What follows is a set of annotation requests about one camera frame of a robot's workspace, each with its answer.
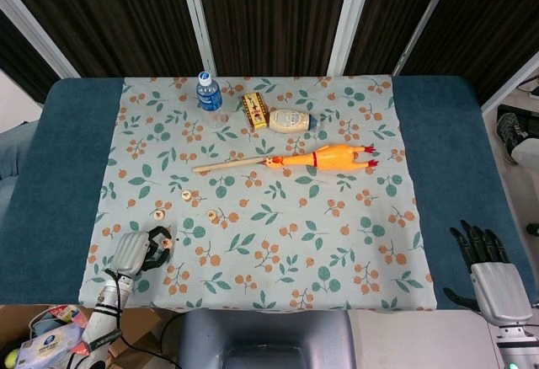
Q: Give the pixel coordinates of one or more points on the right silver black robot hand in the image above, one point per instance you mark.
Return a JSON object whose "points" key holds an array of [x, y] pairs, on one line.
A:
{"points": [[501, 291]]}

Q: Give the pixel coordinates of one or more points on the black sneaker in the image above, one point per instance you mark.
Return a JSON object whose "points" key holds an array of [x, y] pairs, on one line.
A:
{"points": [[509, 133]]}

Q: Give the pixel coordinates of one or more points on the brown cardboard box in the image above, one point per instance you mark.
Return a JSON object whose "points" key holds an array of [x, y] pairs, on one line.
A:
{"points": [[143, 322]]}

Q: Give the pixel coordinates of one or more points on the dark folding screen white frame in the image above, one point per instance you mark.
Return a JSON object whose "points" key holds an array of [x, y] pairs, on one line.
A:
{"points": [[273, 15]]}

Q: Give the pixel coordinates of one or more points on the wet wipes pack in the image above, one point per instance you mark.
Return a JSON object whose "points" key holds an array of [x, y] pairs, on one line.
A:
{"points": [[46, 346]]}

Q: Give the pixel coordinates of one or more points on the yellow rubber chicken toy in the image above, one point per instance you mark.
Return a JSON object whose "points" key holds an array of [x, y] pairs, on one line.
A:
{"points": [[332, 158]]}

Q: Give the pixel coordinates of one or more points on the beige squeeze sauce bottle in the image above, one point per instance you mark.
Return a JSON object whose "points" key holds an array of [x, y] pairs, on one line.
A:
{"points": [[290, 121]]}

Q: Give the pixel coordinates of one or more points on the wooden token bottom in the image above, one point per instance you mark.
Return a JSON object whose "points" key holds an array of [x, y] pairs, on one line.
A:
{"points": [[168, 243]]}

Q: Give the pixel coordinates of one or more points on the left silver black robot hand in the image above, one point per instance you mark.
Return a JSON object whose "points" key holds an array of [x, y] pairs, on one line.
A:
{"points": [[128, 253]]}

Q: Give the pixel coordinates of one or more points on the teal table cover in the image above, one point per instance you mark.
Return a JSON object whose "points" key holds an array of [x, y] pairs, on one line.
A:
{"points": [[63, 175]]}

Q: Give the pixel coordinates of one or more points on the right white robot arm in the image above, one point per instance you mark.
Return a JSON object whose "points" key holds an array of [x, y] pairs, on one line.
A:
{"points": [[516, 346]]}

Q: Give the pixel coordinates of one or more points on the wooden token top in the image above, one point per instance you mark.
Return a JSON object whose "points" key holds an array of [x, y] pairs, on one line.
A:
{"points": [[186, 194]]}

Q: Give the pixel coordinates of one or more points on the yellow-green tennis ball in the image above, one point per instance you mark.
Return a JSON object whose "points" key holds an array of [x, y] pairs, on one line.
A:
{"points": [[10, 358]]}

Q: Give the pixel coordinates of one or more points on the blue-grey fabric seat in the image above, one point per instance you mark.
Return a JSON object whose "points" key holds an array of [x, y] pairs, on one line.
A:
{"points": [[12, 150]]}

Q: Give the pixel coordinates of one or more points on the floral print tablecloth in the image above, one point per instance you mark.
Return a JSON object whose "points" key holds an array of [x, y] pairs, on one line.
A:
{"points": [[273, 226]]}

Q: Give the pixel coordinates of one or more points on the red pink snack package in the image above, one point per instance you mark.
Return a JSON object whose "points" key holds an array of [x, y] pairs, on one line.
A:
{"points": [[63, 312]]}

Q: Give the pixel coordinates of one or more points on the wooden stick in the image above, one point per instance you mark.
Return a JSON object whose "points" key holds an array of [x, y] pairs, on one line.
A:
{"points": [[227, 164]]}

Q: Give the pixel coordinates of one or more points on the small yellow red box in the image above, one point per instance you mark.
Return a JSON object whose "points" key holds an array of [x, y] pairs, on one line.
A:
{"points": [[254, 110]]}

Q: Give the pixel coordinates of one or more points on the grey robot torso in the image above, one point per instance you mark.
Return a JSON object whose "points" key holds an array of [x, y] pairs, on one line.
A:
{"points": [[273, 335]]}

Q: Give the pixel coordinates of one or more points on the wooden token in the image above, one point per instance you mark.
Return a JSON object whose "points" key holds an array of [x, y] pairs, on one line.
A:
{"points": [[211, 216], [158, 214], [186, 194], [168, 243]]}

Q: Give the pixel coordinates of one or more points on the clear bottle with blue label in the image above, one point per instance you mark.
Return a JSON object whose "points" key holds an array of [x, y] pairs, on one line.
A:
{"points": [[208, 98]]}

